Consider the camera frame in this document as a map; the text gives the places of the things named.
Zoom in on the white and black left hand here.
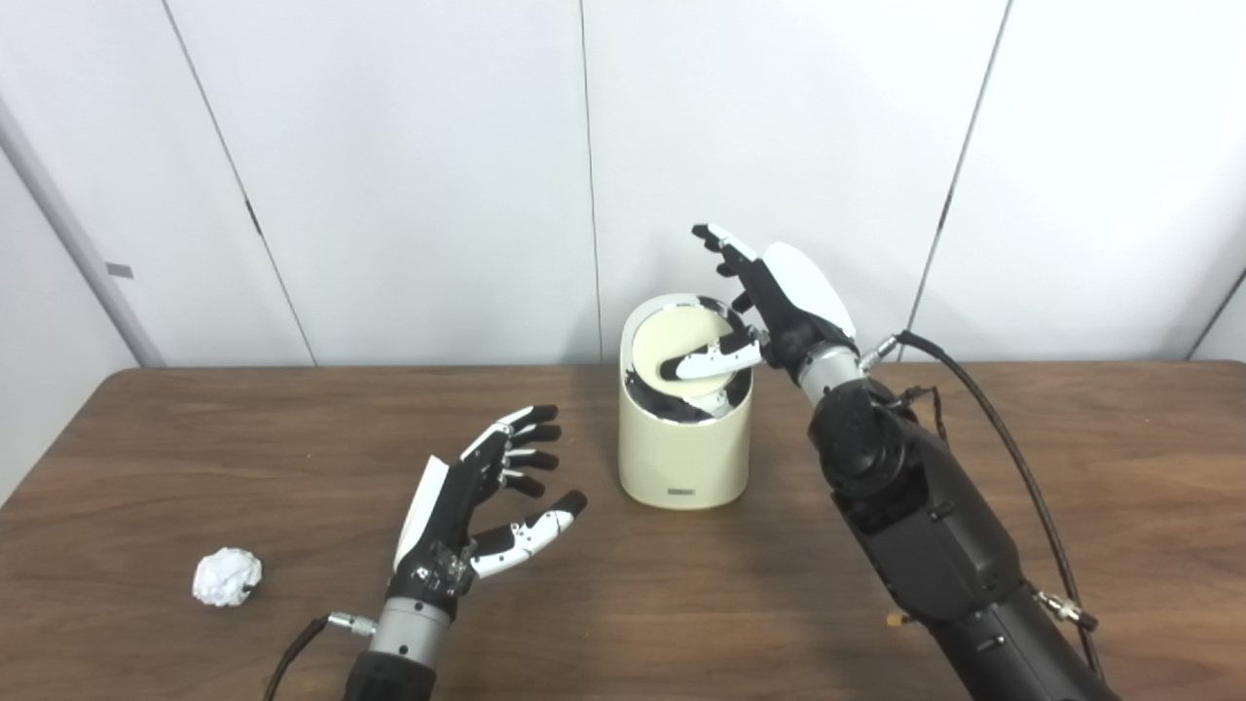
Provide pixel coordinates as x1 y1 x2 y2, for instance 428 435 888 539
387 405 588 619

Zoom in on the white and black right hand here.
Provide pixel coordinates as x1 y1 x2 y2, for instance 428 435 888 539
659 224 862 383

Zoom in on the white paper ball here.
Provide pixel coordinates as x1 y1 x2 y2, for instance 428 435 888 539
192 547 264 609

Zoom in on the black bin liner bag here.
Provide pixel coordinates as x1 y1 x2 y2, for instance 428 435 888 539
625 302 752 424

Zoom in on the cream-colored bin body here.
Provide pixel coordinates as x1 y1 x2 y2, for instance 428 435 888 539
619 294 755 510

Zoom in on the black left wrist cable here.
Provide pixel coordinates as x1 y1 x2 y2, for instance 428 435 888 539
263 611 377 701

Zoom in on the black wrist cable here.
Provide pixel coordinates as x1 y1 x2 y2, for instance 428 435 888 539
263 611 377 701
861 331 1106 683

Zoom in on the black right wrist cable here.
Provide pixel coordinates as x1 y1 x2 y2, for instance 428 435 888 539
861 331 1106 683

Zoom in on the grey wall corner post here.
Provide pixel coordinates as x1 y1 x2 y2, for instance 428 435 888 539
0 92 166 368

